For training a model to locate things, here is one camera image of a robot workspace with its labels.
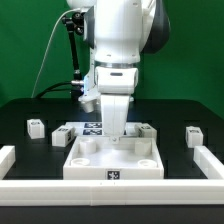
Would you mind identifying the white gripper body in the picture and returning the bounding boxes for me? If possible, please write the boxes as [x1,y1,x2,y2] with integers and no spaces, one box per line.
[95,66,138,136]

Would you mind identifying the white square tabletop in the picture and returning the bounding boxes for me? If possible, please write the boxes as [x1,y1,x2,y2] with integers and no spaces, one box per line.
[63,136,164,180]

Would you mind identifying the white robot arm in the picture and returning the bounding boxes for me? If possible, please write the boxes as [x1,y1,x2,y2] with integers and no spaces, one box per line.
[66,0,170,143]

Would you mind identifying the white U-shaped fence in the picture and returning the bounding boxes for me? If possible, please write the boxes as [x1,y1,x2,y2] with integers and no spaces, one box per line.
[0,146,224,206]

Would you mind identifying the white marker base plate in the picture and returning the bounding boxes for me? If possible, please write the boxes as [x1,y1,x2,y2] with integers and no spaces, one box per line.
[65,122,136,136]

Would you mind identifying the black base cables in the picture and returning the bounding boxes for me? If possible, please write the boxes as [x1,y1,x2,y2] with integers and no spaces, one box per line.
[35,79,85,99]

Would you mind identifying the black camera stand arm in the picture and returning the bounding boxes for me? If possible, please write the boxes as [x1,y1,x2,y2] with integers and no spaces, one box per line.
[62,12,84,100]

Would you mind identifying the grey camera cable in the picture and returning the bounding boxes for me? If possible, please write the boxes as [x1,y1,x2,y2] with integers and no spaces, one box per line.
[30,7,82,99]

